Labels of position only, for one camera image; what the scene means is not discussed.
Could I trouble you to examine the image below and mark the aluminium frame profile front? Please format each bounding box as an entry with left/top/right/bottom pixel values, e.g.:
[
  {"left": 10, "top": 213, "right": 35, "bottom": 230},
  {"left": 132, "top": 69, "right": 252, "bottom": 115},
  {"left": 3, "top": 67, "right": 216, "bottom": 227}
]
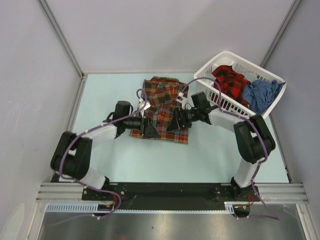
[{"left": 36, "top": 182, "right": 84, "bottom": 203}]

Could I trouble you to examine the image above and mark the left aluminium corner post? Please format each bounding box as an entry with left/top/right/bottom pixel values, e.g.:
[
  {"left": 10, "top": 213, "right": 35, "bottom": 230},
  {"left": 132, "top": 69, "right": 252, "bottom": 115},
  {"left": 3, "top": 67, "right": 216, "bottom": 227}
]
[{"left": 36, "top": 0, "right": 85, "bottom": 77}]

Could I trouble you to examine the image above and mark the white slotted cable duct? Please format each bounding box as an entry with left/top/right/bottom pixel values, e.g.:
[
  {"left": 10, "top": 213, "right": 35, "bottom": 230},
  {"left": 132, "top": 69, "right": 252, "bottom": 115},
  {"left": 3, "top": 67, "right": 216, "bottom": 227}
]
[{"left": 45, "top": 203, "right": 249, "bottom": 216}]

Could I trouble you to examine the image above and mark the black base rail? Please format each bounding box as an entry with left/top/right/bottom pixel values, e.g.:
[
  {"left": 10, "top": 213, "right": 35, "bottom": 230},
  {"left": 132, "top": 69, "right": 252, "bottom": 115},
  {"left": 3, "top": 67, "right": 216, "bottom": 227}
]
[{"left": 81, "top": 182, "right": 259, "bottom": 211}]

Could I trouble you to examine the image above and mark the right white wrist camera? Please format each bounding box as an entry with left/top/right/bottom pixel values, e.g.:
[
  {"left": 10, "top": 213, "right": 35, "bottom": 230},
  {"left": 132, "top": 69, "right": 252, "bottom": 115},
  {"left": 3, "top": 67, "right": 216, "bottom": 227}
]
[{"left": 176, "top": 92, "right": 189, "bottom": 109}]

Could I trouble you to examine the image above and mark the aluminium corner post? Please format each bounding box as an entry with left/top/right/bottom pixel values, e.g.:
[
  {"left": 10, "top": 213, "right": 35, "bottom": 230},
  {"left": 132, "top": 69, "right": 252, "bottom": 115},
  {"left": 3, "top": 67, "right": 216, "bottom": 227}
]
[
  {"left": 36, "top": 0, "right": 85, "bottom": 77},
  {"left": 260, "top": 0, "right": 304, "bottom": 68}
]

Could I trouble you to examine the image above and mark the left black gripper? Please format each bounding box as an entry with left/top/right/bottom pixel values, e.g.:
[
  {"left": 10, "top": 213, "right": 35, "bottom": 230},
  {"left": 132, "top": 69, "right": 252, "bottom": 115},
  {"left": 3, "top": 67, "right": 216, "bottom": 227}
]
[{"left": 123, "top": 111, "right": 161, "bottom": 138}]

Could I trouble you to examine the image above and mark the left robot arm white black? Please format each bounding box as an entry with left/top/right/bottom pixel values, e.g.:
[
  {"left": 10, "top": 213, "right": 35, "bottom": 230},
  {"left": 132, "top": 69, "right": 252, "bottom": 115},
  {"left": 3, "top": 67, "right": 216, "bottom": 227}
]
[{"left": 50, "top": 99, "right": 160, "bottom": 200}]

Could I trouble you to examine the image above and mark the blue checked shirt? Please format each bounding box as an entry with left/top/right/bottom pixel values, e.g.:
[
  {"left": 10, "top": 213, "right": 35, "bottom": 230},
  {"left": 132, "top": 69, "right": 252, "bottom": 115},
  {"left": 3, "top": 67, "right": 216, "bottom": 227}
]
[{"left": 242, "top": 79, "right": 285, "bottom": 115}]

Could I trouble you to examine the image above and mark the right aluminium corner post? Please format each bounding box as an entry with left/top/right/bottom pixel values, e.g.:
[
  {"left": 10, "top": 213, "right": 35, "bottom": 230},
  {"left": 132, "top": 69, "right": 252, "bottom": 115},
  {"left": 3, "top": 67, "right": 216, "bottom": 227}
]
[{"left": 260, "top": 0, "right": 304, "bottom": 68}]

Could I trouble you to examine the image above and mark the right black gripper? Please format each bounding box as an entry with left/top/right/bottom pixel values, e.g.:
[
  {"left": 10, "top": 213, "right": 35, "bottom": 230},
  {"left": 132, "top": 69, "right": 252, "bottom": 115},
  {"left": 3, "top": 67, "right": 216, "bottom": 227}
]
[{"left": 166, "top": 107, "right": 201, "bottom": 132}]

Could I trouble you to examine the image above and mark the purple cable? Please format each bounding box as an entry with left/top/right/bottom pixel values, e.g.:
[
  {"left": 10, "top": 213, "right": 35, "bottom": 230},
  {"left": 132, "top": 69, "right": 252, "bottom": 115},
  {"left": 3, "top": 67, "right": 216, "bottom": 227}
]
[
  {"left": 48, "top": 88, "right": 151, "bottom": 226},
  {"left": 178, "top": 77, "right": 280, "bottom": 221}
]

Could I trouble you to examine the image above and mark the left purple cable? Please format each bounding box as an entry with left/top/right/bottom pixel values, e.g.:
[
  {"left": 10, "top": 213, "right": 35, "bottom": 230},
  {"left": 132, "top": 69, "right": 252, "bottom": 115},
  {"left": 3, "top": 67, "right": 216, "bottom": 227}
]
[{"left": 48, "top": 88, "right": 151, "bottom": 226}]

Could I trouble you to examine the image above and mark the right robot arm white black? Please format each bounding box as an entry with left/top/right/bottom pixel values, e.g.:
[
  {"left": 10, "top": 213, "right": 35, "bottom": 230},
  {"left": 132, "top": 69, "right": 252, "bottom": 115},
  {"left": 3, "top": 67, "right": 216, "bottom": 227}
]
[{"left": 166, "top": 92, "right": 276, "bottom": 201}]

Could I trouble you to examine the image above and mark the red black checked shirt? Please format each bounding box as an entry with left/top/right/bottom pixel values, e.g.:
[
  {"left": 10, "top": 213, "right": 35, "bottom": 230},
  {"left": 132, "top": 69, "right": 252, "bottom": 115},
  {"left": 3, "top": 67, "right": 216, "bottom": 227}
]
[{"left": 211, "top": 65, "right": 251, "bottom": 107}]

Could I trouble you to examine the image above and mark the brown red plaid shirt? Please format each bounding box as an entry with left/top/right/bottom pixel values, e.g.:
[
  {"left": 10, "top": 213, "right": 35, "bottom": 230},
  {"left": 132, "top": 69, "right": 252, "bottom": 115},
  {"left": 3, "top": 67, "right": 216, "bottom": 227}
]
[{"left": 142, "top": 76, "right": 189, "bottom": 145}]

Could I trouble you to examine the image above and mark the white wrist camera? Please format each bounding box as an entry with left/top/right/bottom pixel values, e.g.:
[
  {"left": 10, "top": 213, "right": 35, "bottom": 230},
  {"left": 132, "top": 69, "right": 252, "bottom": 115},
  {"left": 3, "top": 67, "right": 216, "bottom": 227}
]
[
  {"left": 138, "top": 99, "right": 151, "bottom": 117},
  {"left": 176, "top": 92, "right": 189, "bottom": 109}
]

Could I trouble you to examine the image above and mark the white plastic laundry basket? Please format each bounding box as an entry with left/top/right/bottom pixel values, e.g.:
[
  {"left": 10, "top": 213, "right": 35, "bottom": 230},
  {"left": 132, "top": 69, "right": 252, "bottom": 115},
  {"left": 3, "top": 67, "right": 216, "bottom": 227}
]
[{"left": 193, "top": 51, "right": 287, "bottom": 119}]

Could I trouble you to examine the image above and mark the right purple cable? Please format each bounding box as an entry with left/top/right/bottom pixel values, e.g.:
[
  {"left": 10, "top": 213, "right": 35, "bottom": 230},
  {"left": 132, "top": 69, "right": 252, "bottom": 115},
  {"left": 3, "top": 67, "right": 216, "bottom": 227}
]
[{"left": 178, "top": 77, "right": 280, "bottom": 221}]

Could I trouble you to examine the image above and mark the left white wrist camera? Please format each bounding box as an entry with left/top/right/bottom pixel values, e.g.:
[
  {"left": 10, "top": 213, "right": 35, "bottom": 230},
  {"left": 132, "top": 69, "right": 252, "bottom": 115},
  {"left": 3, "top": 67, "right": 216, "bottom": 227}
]
[{"left": 138, "top": 99, "right": 151, "bottom": 117}]

